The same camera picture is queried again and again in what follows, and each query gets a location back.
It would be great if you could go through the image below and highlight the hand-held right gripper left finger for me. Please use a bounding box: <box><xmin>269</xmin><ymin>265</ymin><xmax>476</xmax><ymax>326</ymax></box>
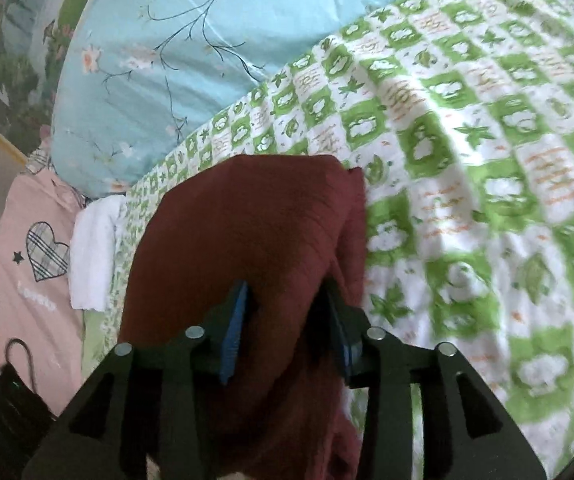
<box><xmin>22</xmin><ymin>280</ymin><xmax>253</xmax><ymax>480</ymax></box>

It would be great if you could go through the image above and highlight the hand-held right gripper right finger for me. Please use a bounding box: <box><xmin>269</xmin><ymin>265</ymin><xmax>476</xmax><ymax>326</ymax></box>
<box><xmin>317</xmin><ymin>280</ymin><xmax>550</xmax><ymax>480</ymax></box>

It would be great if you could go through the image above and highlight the white cloth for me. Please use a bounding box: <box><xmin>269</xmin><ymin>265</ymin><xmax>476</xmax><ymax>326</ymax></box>
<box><xmin>68</xmin><ymin>195</ymin><xmax>129</xmax><ymax>313</ymax></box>

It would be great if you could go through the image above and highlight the framed wall picture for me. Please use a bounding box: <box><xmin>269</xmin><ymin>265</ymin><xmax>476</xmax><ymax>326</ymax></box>
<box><xmin>0</xmin><ymin>0</ymin><xmax>105</xmax><ymax>163</ymax></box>

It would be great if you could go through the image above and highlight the maroon knit sweater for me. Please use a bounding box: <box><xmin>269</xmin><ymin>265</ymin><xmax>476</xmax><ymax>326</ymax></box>
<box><xmin>117</xmin><ymin>154</ymin><xmax>368</xmax><ymax>480</ymax></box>

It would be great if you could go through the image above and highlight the black bag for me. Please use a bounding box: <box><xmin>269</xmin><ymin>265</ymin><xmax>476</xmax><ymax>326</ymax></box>
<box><xmin>0</xmin><ymin>338</ymin><xmax>62</xmax><ymax>480</ymax></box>

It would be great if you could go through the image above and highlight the green checkered bed sheet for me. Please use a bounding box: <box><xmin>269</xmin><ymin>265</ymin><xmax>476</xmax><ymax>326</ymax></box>
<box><xmin>82</xmin><ymin>0</ymin><xmax>574</xmax><ymax>480</ymax></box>

